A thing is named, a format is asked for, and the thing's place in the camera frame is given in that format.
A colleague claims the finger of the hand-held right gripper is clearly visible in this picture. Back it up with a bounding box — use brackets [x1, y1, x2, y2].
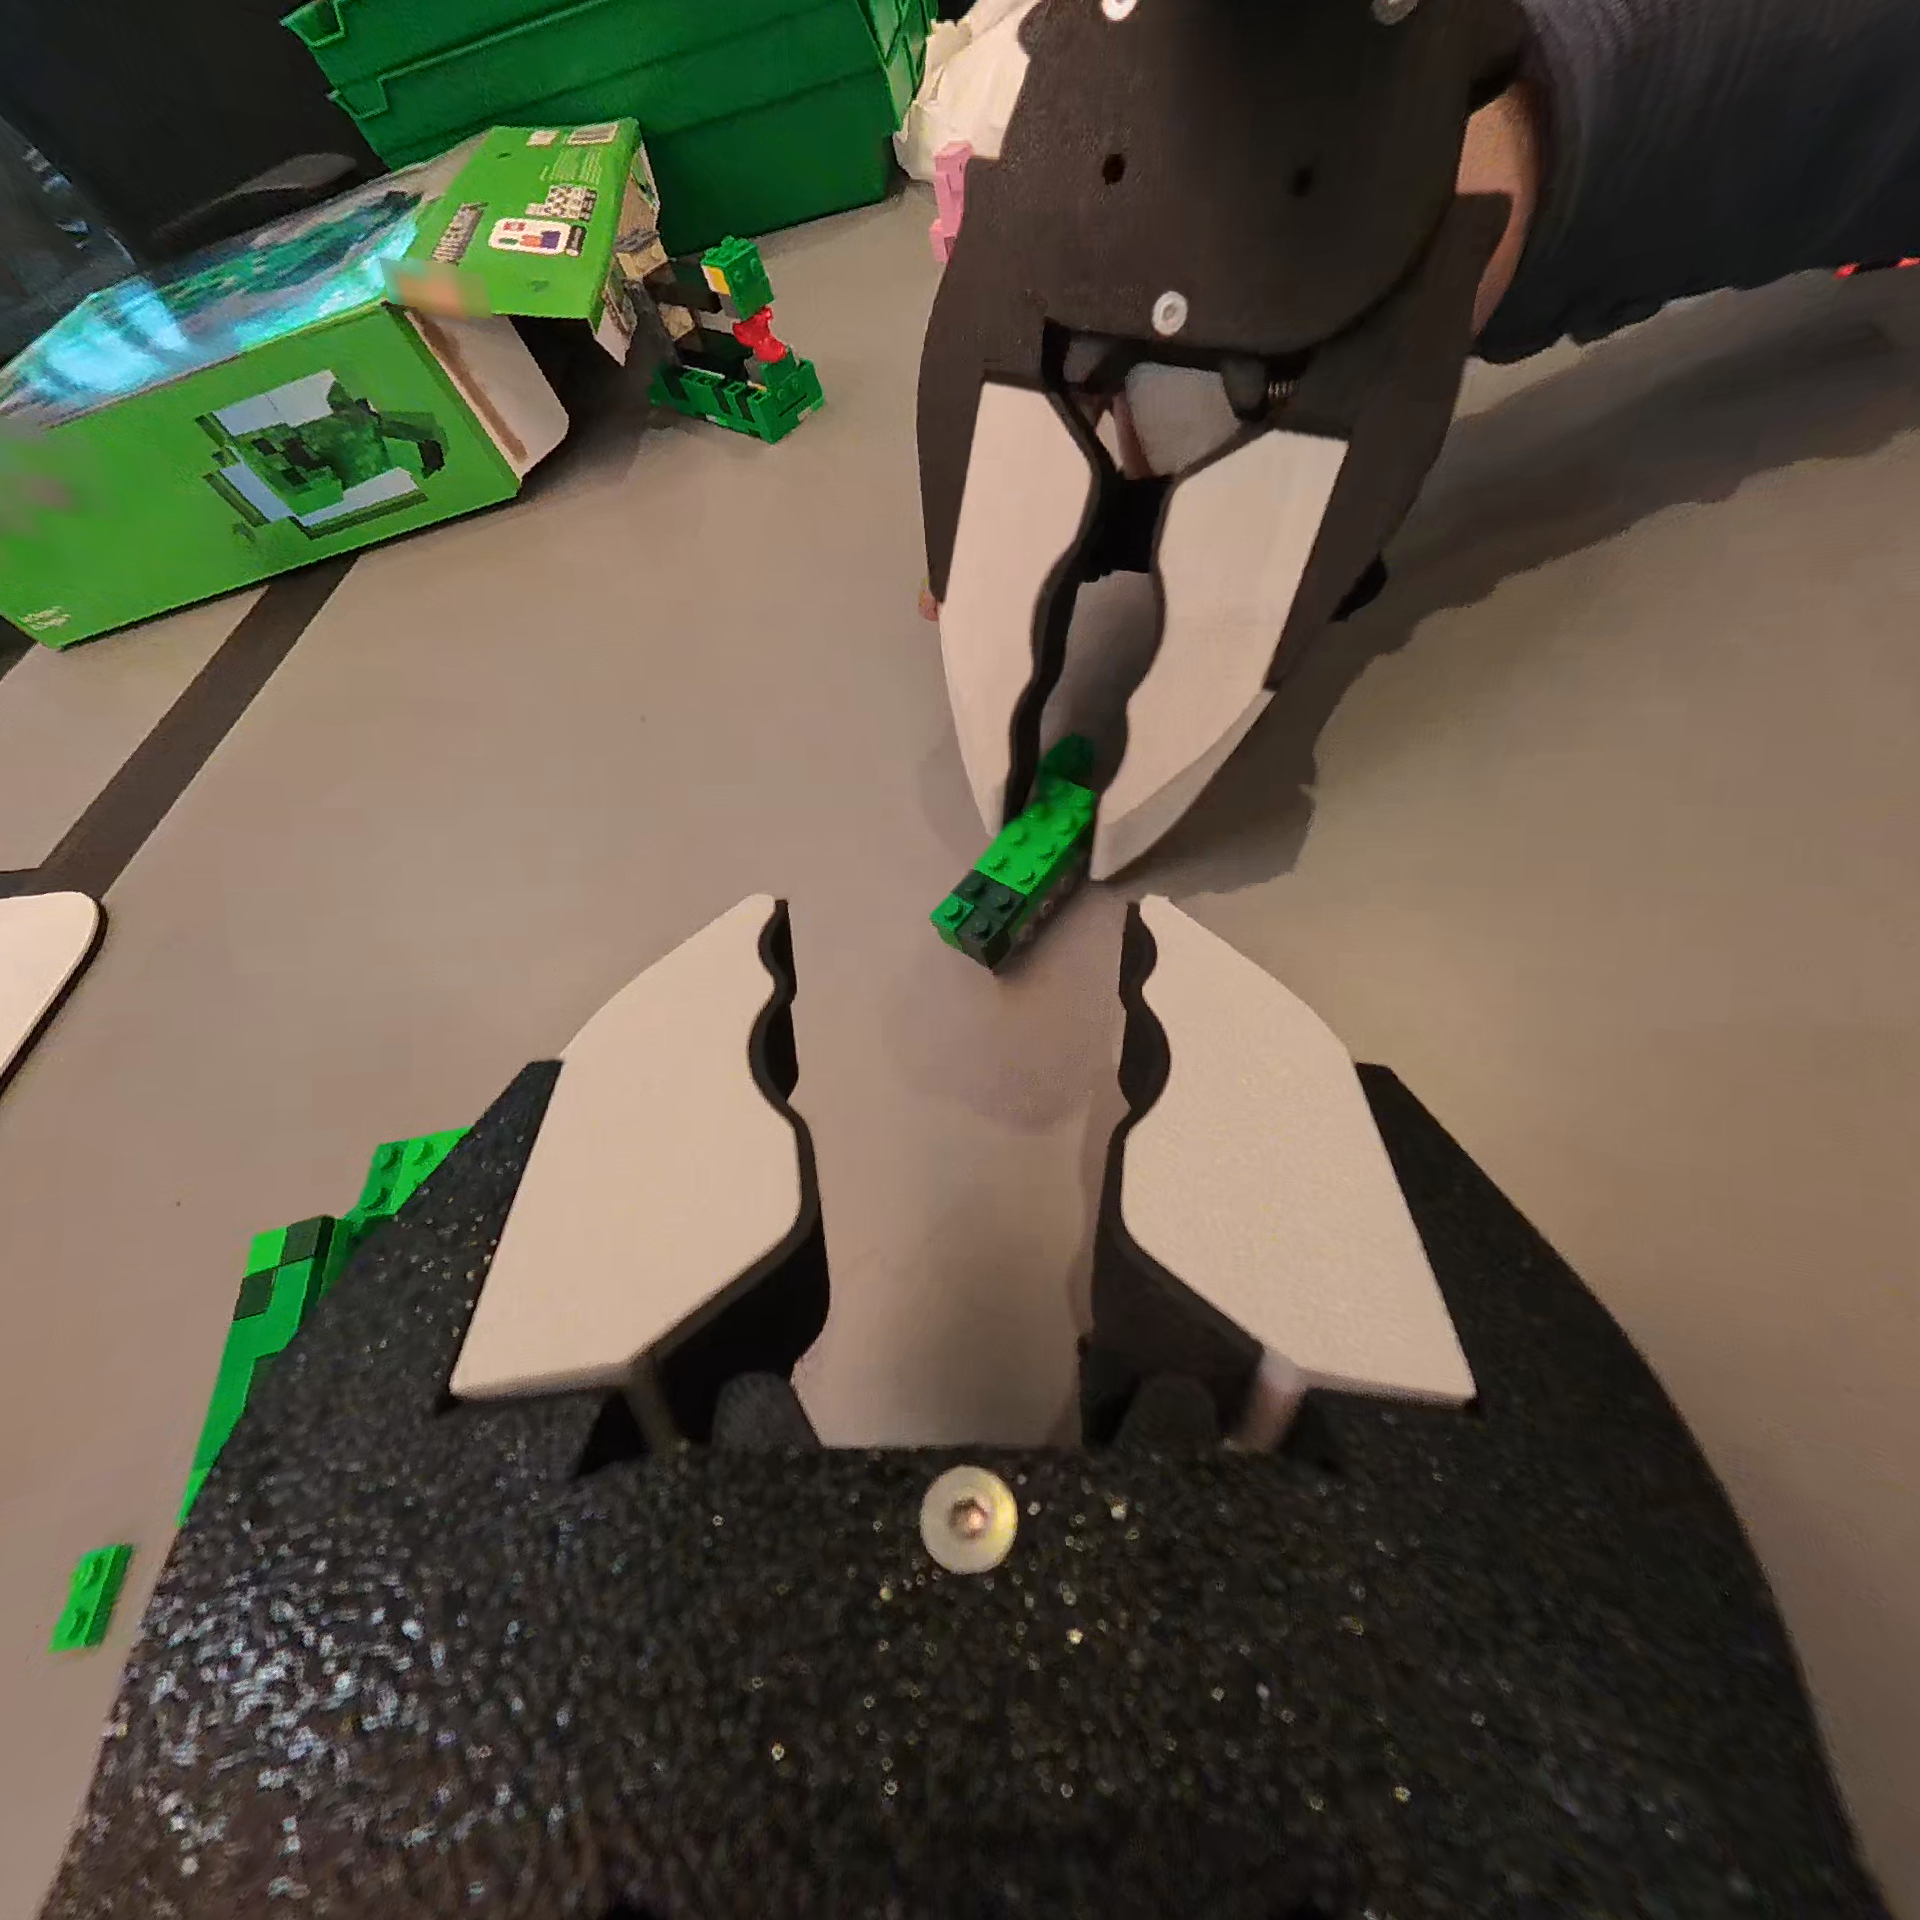
[1089, 427, 1350, 886]
[943, 375, 1120, 874]

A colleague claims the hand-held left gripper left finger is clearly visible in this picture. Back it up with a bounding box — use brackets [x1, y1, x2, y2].
[449, 894, 832, 1454]

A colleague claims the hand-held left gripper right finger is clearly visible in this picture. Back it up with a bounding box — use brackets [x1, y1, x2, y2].
[1083, 894, 1482, 1454]

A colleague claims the person's right forearm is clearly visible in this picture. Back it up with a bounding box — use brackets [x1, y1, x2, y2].
[1477, 0, 1920, 367]

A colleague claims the grey desk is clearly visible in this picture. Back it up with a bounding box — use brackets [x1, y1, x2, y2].
[0, 165, 1920, 1920]

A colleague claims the person's right hand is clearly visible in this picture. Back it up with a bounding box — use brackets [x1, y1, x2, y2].
[1451, 75, 1549, 358]

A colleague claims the white plastic bag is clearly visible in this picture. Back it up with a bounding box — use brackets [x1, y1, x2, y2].
[896, 18, 1038, 184]

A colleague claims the green and red brick model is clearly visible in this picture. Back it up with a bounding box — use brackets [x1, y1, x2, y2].
[648, 238, 826, 447]

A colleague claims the green brick plate assembly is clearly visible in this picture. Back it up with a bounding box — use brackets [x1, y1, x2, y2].
[176, 1125, 474, 1529]

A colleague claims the green plastic crate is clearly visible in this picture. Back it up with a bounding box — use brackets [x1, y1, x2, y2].
[334, 67, 921, 216]
[282, 0, 941, 99]

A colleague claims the book stand with white base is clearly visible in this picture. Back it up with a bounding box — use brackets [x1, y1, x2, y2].
[0, 891, 106, 1086]

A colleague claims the small green brick plate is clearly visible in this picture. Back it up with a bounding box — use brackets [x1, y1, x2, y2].
[49, 1546, 137, 1655]

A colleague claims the green toy box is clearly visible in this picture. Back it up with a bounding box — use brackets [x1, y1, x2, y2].
[0, 120, 663, 650]

